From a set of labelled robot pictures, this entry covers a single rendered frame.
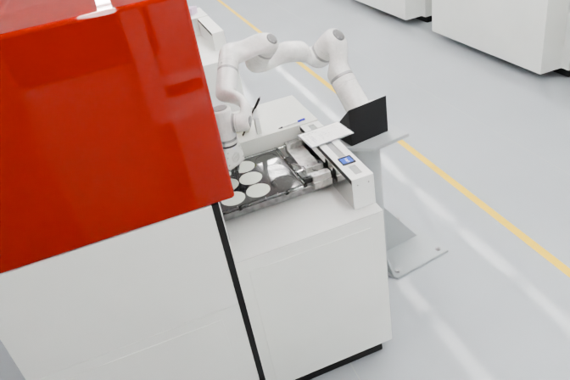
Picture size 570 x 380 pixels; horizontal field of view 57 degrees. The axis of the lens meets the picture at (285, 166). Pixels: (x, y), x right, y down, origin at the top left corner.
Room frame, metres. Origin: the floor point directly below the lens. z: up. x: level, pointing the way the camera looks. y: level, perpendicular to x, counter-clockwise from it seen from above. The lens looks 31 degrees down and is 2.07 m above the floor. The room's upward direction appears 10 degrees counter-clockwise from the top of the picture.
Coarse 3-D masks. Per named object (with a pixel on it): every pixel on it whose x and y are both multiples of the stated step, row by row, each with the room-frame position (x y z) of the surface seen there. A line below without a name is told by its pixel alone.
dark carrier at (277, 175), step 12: (264, 156) 2.09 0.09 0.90; (276, 156) 2.07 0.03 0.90; (264, 168) 1.98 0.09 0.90; (276, 168) 1.96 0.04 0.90; (288, 168) 1.94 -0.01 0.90; (264, 180) 1.88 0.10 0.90; (276, 180) 1.87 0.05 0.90; (288, 180) 1.85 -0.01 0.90; (276, 192) 1.78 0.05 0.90; (240, 204) 1.73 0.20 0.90
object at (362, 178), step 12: (324, 144) 1.99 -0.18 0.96; (336, 144) 1.97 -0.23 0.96; (336, 156) 1.87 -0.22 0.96; (348, 168) 1.76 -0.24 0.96; (360, 168) 1.75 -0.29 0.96; (360, 180) 1.68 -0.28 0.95; (372, 180) 1.70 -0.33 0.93; (360, 192) 1.68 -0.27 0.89; (372, 192) 1.69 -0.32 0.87; (360, 204) 1.68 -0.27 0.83
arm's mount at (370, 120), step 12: (384, 96) 2.26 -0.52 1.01; (360, 108) 2.20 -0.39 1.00; (372, 108) 2.23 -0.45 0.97; (384, 108) 2.25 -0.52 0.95; (348, 120) 2.18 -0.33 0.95; (360, 120) 2.20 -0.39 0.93; (372, 120) 2.22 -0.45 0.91; (384, 120) 2.25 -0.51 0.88; (360, 132) 2.20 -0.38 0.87; (372, 132) 2.22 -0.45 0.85
